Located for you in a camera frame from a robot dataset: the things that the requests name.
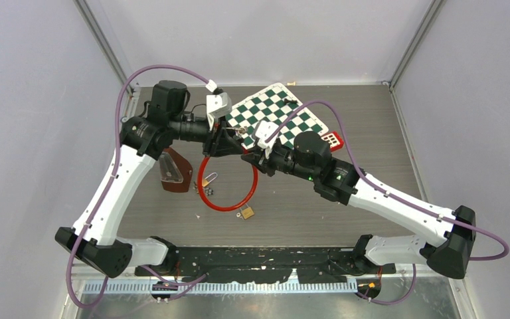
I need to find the red cable lock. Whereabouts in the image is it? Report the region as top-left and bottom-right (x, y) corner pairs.
(196, 149), (259, 213)

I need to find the red white grid block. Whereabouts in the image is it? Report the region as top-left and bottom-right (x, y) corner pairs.
(321, 131), (345, 152)

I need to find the green white chess mat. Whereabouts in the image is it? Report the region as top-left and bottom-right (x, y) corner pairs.
(226, 83), (329, 149)

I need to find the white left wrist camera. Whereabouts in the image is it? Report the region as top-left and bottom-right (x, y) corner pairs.
(206, 92), (232, 130)

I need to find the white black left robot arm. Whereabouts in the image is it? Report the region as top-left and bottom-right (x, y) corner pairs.
(54, 80), (242, 278)

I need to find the aluminium corner frame post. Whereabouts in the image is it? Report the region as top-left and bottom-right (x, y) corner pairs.
(382, 0), (446, 92)

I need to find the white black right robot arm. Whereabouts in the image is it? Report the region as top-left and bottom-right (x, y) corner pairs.
(241, 132), (475, 279)

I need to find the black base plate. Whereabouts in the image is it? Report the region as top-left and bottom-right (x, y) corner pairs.
(152, 247), (396, 284)

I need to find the brass padlock with long shackle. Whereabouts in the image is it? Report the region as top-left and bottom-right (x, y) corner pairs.
(236, 204), (255, 220)

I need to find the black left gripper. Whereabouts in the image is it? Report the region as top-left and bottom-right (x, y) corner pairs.
(171, 112), (245, 158)

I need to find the left aluminium frame post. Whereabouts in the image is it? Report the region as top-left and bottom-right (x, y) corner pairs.
(73, 0), (132, 84)

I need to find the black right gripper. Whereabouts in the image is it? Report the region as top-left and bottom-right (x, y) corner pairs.
(242, 140), (317, 183)

